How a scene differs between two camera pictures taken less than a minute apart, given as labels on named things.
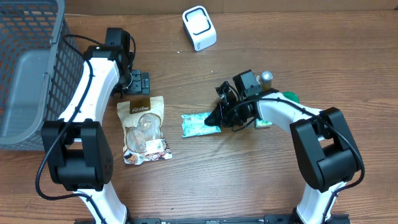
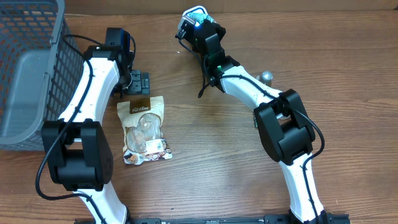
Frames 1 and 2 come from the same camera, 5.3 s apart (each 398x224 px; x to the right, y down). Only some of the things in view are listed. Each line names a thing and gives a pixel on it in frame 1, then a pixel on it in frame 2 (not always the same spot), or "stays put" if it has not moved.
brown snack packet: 142,119 stays put
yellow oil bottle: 267,77 stays put
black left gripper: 142,85 stays put
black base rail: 219,220 stays put
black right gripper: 224,109 → 210,28
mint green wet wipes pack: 193,124 → 198,15
